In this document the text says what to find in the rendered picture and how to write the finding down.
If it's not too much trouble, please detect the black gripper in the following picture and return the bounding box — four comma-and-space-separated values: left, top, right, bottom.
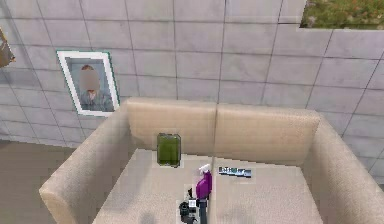
178, 188, 198, 224

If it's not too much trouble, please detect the purple spray bottle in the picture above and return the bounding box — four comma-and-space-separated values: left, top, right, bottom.
195, 163, 213, 201

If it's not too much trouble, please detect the beige sofa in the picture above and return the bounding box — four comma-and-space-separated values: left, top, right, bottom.
38, 96, 384, 224

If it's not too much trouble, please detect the green cushion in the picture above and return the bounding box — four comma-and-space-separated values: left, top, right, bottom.
156, 132, 182, 168

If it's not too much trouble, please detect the black remote control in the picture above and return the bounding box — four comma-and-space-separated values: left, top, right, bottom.
218, 166, 253, 179

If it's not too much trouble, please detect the white framed portrait picture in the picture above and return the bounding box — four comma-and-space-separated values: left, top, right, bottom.
55, 49, 121, 118

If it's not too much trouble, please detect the window with garden view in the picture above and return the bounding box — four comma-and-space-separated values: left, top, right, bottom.
299, 0, 384, 31

